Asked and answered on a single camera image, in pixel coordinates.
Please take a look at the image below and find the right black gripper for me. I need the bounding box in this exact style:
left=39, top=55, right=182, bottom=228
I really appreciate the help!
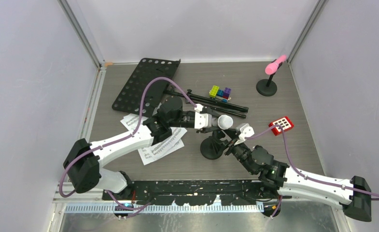
left=209, top=128, right=255, bottom=175

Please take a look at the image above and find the white toy microphone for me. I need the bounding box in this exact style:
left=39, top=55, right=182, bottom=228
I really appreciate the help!
left=211, top=115, right=234, bottom=130

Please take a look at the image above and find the black music stand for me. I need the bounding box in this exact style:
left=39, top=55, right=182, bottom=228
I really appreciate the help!
left=112, top=58, right=249, bottom=118

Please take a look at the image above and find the sheet music page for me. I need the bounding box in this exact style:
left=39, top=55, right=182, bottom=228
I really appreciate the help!
left=120, top=113, right=188, bottom=154
left=138, top=139, right=184, bottom=165

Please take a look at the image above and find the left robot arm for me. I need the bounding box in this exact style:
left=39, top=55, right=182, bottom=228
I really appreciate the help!
left=63, top=97, right=233, bottom=200

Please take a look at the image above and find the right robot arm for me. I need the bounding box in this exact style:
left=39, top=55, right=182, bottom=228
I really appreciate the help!
left=210, top=129, right=372, bottom=222

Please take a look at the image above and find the colourful toy brick car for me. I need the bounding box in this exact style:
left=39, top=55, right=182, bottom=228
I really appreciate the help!
left=209, top=85, right=232, bottom=102

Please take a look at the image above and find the red white cube block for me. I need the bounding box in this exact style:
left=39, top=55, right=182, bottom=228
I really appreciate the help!
left=268, top=116, right=295, bottom=136

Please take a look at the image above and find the black round microphone stand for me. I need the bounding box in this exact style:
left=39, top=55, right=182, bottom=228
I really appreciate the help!
left=256, top=72, right=278, bottom=97

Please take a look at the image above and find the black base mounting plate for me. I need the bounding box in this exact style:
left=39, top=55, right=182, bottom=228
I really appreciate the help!
left=114, top=179, right=279, bottom=206

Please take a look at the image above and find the pink toy microphone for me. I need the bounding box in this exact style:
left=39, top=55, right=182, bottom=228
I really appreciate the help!
left=265, top=55, right=287, bottom=75

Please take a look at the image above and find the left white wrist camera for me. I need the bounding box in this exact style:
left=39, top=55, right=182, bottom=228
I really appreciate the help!
left=194, top=104, right=212, bottom=130

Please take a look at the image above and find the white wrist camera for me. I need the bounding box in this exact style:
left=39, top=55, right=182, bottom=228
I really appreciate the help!
left=194, top=104, right=212, bottom=130
left=236, top=123, right=254, bottom=142

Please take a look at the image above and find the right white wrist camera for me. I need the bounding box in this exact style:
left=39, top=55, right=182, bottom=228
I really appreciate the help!
left=236, top=123, right=254, bottom=142

